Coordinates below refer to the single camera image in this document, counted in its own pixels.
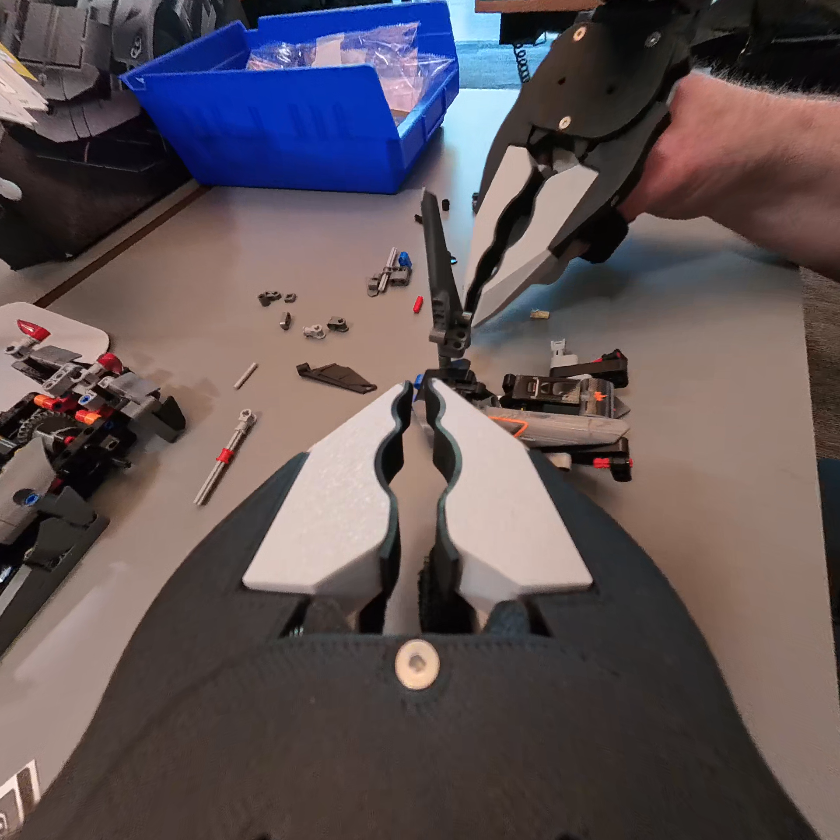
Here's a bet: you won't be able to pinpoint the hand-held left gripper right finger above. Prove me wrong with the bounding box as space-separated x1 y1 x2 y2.
425 378 595 618

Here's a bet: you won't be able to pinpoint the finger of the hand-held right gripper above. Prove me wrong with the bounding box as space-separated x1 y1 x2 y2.
471 159 601 328
462 144 550 317

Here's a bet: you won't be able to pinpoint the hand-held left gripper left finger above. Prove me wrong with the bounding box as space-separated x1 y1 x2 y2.
241 382 416 601

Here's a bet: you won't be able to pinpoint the dark grey lego wing panel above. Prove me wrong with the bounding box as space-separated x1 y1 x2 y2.
420 189 475 360

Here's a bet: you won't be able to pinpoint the black grey lego assembly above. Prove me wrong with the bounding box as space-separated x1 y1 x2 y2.
416 348 634 483

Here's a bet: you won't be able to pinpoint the black lego fin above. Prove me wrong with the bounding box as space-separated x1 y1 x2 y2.
295 362 378 395

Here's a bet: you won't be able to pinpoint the person's right forearm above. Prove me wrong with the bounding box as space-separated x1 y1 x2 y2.
774 92 840 283

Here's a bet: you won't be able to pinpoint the large lego car chassis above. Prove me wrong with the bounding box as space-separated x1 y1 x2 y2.
0 319 186 651

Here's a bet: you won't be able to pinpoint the dark lego set box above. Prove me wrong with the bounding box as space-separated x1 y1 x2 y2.
0 0 198 270

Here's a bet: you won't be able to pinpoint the lego instruction booklet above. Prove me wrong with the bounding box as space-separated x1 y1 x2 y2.
0 42 50 129

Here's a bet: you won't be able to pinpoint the person's right hand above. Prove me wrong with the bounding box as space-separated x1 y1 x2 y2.
617 71 788 263

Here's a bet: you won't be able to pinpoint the long grey axle red bush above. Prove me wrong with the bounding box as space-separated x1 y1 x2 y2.
193 408 258 506

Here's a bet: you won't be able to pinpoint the grey axle assembly blue piece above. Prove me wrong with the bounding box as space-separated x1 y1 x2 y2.
366 247 413 296

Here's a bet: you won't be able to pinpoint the clear plastic bags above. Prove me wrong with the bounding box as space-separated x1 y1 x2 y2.
246 23 455 126

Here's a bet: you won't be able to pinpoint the blue plastic bin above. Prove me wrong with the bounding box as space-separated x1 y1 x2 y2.
121 0 460 194

